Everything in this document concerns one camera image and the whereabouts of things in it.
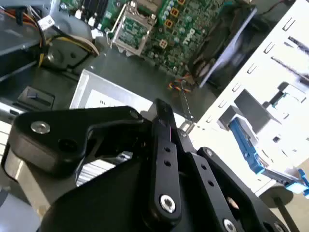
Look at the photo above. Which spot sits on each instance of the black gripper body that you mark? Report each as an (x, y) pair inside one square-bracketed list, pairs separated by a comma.
[(108, 205)]

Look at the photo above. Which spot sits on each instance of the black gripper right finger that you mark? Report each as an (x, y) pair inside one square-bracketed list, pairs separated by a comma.
[(205, 174)]

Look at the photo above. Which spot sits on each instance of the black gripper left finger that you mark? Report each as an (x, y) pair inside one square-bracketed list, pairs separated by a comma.
[(72, 116)]

